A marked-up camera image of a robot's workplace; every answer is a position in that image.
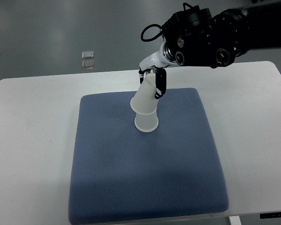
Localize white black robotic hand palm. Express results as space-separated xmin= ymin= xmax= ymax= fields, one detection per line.
xmin=139 ymin=49 xmax=170 ymax=73

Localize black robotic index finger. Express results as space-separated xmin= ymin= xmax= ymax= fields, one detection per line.
xmin=139 ymin=70 xmax=146 ymax=84

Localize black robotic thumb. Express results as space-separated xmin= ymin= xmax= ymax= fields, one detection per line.
xmin=155 ymin=68 xmax=167 ymax=99

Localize white paper cup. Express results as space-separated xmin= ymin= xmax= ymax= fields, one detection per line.
xmin=134 ymin=112 xmax=159 ymax=133
xmin=130 ymin=73 xmax=158 ymax=116

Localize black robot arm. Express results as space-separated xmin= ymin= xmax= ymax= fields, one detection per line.
xmin=139 ymin=0 xmax=281 ymax=99

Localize white paper cup on mat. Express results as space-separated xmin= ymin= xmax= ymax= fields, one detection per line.
xmin=134 ymin=112 xmax=159 ymax=133

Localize lower metal floor plate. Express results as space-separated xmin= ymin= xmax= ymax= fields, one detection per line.
xmin=82 ymin=60 xmax=95 ymax=69

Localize metal floor plate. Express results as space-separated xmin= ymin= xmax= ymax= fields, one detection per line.
xmin=82 ymin=60 xmax=95 ymax=69
xmin=82 ymin=50 xmax=94 ymax=59

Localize upper metal floor plate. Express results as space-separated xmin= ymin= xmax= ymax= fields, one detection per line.
xmin=82 ymin=50 xmax=94 ymax=59

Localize blue textured cushion mat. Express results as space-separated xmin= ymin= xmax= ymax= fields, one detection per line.
xmin=68 ymin=88 xmax=229 ymax=225

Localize white table leg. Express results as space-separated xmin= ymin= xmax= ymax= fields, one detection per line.
xmin=229 ymin=216 xmax=242 ymax=225

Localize black desk control panel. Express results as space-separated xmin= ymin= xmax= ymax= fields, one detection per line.
xmin=259 ymin=212 xmax=281 ymax=219

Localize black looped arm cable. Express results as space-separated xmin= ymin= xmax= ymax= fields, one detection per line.
xmin=140 ymin=24 xmax=166 ymax=43

